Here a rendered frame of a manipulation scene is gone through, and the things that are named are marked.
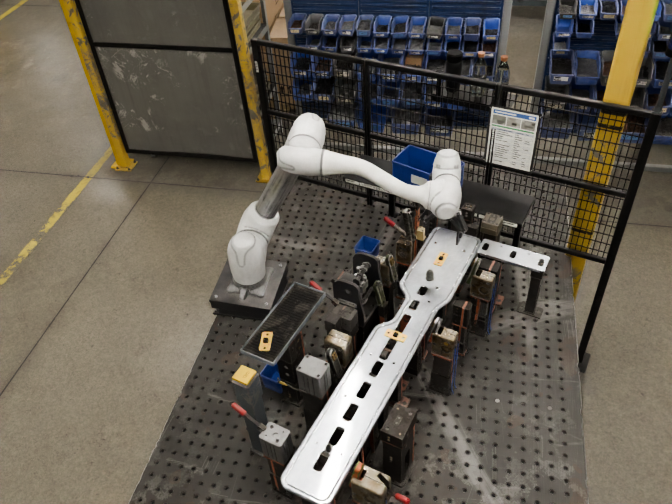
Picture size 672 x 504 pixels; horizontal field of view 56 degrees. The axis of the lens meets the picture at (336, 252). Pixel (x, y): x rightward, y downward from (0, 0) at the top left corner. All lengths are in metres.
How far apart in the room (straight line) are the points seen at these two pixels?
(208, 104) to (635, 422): 3.40
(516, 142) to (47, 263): 3.24
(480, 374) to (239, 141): 2.85
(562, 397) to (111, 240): 3.25
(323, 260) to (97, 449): 1.52
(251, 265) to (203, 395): 0.59
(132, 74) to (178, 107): 0.39
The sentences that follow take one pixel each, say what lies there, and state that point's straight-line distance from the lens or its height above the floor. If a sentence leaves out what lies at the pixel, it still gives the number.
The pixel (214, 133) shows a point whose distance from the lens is 4.94.
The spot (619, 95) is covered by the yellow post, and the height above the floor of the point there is 1.58.
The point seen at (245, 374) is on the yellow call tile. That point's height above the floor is 1.16.
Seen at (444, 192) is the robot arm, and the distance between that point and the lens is 2.27.
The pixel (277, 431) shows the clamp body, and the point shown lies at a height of 1.06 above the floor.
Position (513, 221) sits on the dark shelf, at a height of 1.03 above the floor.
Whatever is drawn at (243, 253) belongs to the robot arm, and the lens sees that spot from 2.79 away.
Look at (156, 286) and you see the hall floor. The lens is 4.30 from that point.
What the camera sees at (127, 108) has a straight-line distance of 5.14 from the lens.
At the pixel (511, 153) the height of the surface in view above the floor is 1.23.
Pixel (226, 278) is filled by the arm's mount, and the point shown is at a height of 0.80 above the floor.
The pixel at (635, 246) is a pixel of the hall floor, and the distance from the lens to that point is 4.56.
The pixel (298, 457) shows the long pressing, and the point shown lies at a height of 1.00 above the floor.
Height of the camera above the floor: 2.88
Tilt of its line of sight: 43 degrees down
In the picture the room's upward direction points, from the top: 5 degrees counter-clockwise
